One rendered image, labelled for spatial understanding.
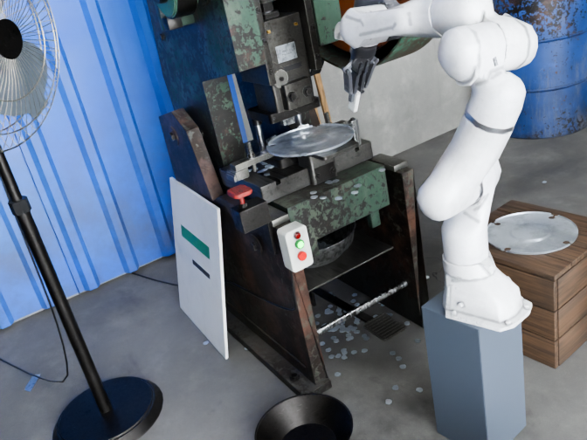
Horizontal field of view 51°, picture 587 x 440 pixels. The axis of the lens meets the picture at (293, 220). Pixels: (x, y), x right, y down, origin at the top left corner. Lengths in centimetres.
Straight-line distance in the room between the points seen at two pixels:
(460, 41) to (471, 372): 84
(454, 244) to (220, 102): 101
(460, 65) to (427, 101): 280
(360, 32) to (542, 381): 121
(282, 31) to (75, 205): 150
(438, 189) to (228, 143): 99
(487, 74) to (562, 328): 101
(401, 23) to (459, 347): 81
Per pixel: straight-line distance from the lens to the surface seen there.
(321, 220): 196
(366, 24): 158
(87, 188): 306
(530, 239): 213
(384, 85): 386
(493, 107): 134
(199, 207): 231
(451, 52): 132
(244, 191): 177
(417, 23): 149
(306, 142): 197
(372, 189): 206
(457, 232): 153
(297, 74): 200
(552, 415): 202
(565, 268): 200
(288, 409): 205
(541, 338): 212
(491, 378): 171
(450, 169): 141
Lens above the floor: 140
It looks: 25 degrees down
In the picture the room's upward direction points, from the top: 12 degrees counter-clockwise
